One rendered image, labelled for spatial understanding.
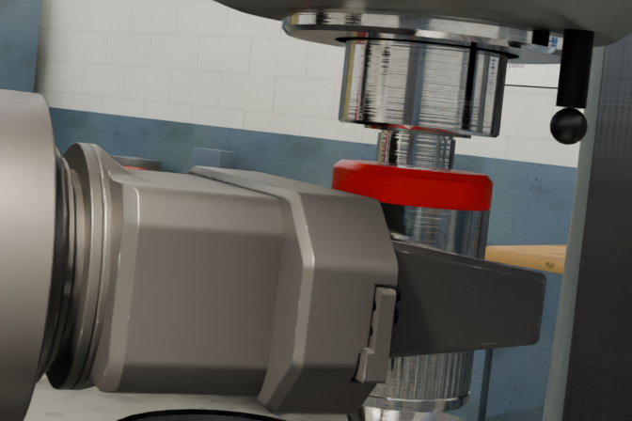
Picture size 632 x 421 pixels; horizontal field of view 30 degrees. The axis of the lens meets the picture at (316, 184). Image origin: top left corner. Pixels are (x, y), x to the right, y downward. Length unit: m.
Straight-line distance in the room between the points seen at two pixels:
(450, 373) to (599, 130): 0.41
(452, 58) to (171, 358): 0.11
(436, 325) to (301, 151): 5.82
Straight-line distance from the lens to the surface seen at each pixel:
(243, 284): 0.29
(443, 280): 0.32
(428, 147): 0.34
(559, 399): 0.76
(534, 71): 5.32
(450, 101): 0.33
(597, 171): 0.73
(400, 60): 0.33
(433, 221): 0.33
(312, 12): 0.32
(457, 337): 0.33
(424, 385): 0.33
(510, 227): 5.33
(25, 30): 7.79
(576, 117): 0.32
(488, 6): 0.29
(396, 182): 0.33
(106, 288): 0.29
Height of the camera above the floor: 1.28
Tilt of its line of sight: 3 degrees down
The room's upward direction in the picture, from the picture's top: 6 degrees clockwise
